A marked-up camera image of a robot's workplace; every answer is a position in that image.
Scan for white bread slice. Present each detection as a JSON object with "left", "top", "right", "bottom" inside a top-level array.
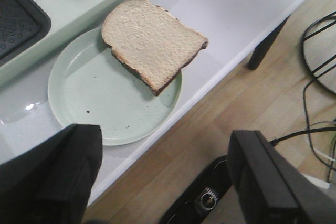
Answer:
[{"left": 101, "top": 0, "right": 208, "bottom": 96}]

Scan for light green breakfast maker base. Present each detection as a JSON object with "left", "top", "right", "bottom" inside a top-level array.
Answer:
[{"left": 1, "top": 0, "right": 124, "bottom": 84}]

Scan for black floor cables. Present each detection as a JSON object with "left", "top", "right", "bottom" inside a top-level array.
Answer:
[{"left": 270, "top": 79, "right": 336, "bottom": 180}]

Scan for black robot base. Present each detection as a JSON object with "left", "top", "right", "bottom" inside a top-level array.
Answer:
[{"left": 160, "top": 155, "right": 232, "bottom": 223}]

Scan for round wire stand base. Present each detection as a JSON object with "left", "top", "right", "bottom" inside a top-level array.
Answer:
[{"left": 300, "top": 12, "right": 335, "bottom": 94}]

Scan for black table leg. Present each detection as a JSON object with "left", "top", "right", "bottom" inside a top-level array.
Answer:
[{"left": 247, "top": 16, "right": 289, "bottom": 70}]

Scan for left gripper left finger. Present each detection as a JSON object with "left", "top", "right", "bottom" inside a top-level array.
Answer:
[{"left": 1, "top": 124, "right": 103, "bottom": 223}]

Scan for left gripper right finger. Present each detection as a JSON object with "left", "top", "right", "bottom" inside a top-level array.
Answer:
[{"left": 227, "top": 130, "right": 335, "bottom": 223}]

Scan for light green round plate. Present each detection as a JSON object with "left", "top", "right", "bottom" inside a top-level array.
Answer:
[{"left": 48, "top": 28, "right": 182, "bottom": 146}]

